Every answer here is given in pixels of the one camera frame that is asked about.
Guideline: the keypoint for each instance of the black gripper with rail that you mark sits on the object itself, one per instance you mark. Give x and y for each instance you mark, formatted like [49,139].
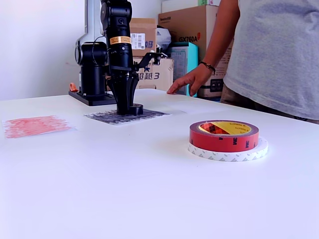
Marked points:
[122,73]

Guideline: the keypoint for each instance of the black tape roll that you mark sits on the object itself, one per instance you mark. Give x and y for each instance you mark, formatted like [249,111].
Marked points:
[138,109]

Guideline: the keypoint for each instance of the red tape roll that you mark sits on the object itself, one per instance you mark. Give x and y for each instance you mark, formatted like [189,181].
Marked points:
[216,143]

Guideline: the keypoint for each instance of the white tape roll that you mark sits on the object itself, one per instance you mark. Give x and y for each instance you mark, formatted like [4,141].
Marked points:
[224,156]

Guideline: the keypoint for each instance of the person's right forearm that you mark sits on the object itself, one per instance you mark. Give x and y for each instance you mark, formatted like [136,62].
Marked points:
[220,37]

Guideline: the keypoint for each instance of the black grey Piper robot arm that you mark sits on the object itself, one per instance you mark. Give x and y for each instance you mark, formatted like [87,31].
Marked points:
[119,25]

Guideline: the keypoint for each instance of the person's right hand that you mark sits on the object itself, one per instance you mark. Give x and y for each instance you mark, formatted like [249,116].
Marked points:
[197,79]

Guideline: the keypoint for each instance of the black scribbled paper sheet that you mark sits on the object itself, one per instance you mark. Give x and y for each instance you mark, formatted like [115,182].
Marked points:
[152,115]

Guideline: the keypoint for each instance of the cardboard box blue star print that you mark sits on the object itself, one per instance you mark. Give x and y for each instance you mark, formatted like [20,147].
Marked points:
[162,74]

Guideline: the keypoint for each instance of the blank white paper sheet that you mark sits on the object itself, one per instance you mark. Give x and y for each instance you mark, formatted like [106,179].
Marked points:
[179,107]

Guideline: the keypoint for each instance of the orange clamp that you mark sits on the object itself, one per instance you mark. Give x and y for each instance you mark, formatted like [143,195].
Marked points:
[73,87]

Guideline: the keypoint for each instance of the small cardboard box shipping label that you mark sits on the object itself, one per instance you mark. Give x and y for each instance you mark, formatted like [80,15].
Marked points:
[147,30]

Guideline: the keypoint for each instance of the grey bag triangle logo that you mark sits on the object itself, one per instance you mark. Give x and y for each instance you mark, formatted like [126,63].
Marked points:
[163,36]

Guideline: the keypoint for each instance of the teal product box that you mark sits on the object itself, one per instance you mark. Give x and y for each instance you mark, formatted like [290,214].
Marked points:
[192,54]

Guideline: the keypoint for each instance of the large GX760A cardboard box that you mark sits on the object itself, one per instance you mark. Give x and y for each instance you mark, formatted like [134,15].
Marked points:
[182,27]

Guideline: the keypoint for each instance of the red scribbled paper sheet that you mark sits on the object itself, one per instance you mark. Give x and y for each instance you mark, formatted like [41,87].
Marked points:
[37,125]

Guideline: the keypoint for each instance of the green white small box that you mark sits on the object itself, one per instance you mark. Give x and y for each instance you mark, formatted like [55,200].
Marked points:
[203,2]

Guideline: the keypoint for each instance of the pink white small box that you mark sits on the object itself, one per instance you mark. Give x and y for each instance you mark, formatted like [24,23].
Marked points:
[213,2]

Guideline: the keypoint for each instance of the person torso grey t-shirt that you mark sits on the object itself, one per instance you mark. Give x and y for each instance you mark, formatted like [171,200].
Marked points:
[274,49]

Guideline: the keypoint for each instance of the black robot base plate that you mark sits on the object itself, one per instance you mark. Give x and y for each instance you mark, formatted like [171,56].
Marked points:
[94,100]

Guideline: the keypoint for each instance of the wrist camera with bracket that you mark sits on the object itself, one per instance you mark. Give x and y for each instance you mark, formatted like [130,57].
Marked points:
[157,58]

